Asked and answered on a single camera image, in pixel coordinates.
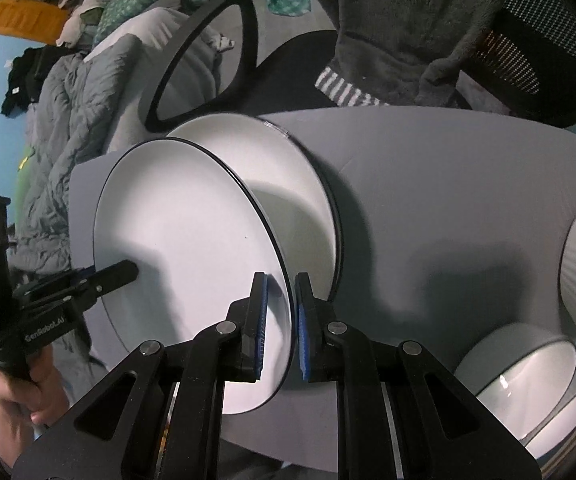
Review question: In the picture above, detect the grey quilted duvet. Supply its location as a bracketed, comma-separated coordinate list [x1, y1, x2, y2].
[8, 34, 142, 275]

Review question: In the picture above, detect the person's left hand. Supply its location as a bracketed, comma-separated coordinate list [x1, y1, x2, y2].
[0, 346, 69, 467]

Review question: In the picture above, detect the white plate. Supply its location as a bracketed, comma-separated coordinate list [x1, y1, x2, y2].
[93, 138, 292, 415]
[170, 113, 341, 299]

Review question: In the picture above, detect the black mesh office chair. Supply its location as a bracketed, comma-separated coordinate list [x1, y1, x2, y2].
[137, 0, 576, 134]

